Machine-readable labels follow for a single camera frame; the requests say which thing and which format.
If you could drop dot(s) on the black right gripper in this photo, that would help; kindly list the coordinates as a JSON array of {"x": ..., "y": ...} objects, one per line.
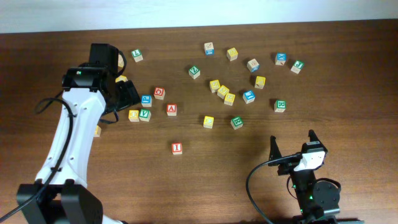
[{"x": 275, "y": 152}]

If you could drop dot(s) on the yellow O letter block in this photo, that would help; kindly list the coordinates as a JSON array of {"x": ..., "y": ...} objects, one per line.
[{"x": 133, "y": 116}]

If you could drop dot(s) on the yellow E letter block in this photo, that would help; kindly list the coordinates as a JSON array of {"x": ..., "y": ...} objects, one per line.
[{"x": 229, "y": 99}]

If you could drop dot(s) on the blue P letter block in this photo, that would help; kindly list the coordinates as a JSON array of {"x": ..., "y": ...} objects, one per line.
[{"x": 146, "y": 101}]

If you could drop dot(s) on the yellow M letter block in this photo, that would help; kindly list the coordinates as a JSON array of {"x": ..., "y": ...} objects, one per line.
[{"x": 222, "y": 91}]

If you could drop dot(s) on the green Z letter block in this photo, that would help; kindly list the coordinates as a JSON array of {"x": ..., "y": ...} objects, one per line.
[{"x": 194, "y": 72}]

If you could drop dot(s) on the yellow D letter block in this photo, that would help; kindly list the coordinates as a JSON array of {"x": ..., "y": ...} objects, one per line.
[{"x": 97, "y": 132}]

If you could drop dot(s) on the green R block right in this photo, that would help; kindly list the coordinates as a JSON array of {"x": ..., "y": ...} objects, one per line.
[{"x": 280, "y": 106}]

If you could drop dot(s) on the yellow C letter block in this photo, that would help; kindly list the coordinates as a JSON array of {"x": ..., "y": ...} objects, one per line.
[{"x": 208, "y": 122}]

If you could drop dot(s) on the red Q letter block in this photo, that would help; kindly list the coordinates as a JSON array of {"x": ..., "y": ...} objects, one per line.
[{"x": 159, "y": 93}]

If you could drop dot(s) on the wood block blue D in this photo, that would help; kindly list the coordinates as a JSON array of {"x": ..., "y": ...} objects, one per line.
[{"x": 253, "y": 65}]

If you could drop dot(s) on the red A letter block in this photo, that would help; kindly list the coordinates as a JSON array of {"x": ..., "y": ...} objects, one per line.
[{"x": 171, "y": 109}]

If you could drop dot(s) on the yellow S letter block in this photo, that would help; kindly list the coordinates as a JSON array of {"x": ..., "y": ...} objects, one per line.
[{"x": 214, "y": 85}]

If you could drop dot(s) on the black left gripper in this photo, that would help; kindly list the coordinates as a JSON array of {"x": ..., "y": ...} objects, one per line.
[{"x": 130, "y": 96}]

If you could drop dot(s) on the blue I letter block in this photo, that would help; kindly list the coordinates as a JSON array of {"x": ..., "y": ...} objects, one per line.
[{"x": 248, "y": 96}]

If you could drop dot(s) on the red I letter block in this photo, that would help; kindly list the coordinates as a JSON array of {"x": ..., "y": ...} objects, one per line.
[{"x": 177, "y": 148}]

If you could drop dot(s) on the green V letter block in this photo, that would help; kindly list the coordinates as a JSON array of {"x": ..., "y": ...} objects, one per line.
[{"x": 144, "y": 115}]

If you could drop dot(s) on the green R letter block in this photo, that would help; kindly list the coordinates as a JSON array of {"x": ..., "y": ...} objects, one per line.
[{"x": 237, "y": 122}]

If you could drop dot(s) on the blue K letter block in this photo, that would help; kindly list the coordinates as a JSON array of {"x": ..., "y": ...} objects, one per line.
[{"x": 280, "y": 58}]

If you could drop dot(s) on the yellow G letter block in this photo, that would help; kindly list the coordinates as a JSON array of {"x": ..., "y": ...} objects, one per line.
[{"x": 121, "y": 78}]

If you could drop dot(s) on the yellow block right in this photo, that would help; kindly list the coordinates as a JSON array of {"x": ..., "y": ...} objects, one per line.
[{"x": 260, "y": 82}]

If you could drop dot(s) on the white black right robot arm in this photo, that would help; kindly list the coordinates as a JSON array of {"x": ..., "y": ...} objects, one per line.
[{"x": 317, "y": 198}]

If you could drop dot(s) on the blue sided wood block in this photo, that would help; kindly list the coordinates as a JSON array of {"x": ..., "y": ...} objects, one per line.
[{"x": 209, "y": 48}]

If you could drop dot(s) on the yellow block top centre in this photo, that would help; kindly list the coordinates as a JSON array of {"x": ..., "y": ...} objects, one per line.
[{"x": 232, "y": 54}]

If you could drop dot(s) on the green J letter block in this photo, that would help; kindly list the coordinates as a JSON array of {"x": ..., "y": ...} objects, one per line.
[{"x": 297, "y": 66}]

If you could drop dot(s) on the plain wood yellow block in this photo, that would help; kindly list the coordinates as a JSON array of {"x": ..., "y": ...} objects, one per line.
[{"x": 120, "y": 61}]

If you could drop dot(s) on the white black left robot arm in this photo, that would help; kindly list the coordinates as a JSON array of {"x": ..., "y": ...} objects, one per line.
[{"x": 91, "y": 90}]

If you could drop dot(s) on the green L letter block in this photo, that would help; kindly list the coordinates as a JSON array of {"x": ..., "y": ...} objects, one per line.
[{"x": 137, "y": 55}]

